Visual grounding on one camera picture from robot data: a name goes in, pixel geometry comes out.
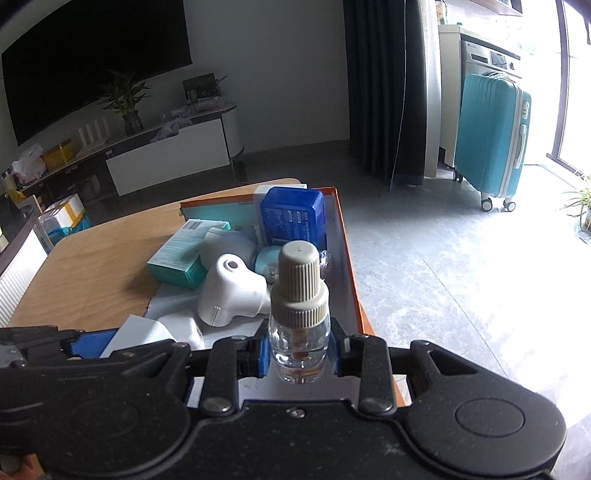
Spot teal hard-shell suitcase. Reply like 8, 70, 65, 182
453, 71, 532, 213

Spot white router with antennas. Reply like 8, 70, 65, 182
77, 117, 111, 154

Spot dark curtain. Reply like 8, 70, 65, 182
342, 0, 428, 188

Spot blue plastic bag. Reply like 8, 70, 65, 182
41, 216, 93, 260

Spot white plastic bag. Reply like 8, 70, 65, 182
11, 144, 46, 181

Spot white ribbed panel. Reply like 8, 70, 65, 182
0, 226, 49, 329

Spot white washing machine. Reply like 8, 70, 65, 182
459, 39, 525, 85

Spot dark gift box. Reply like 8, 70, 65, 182
182, 72, 218, 103

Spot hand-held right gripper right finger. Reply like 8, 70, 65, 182
331, 322, 468, 413

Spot crumpled cloth in drawer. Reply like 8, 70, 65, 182
152, 119, 193, 142

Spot clear plastic organizer boxes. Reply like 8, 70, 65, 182
159, 99, 228, 122

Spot clear toothpick holder teal lid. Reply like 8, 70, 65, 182
255, 246, 334, 283

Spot clear bottle with ribbed cap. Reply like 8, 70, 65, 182
268, 241, 332, 385

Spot potted bamboo plant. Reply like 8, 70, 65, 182
97, 69, 151, 136

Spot white and yellow cardboard box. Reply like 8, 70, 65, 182
39, 194, 86, 232

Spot blue plastic case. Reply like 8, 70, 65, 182
259, 187, 329, 260

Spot large black wall television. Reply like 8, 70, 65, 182
1, 0, 193, 148

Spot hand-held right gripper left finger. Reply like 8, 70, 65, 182
99, 336, 272, 413

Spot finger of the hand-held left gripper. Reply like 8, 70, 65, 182
0, 325, 117, 366

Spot teal and white carton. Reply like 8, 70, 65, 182
147, 219, 232, 289

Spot white plug-in device with hole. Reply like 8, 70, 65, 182
198, 254, 271, 329

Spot white and dark television cabinet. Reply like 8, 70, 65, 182
14, 104, 246, 205

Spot white plug-in device green marks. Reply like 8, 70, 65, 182
201, 225, 257, 278

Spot potted spider plant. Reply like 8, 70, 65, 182
560, 174, 591, 241

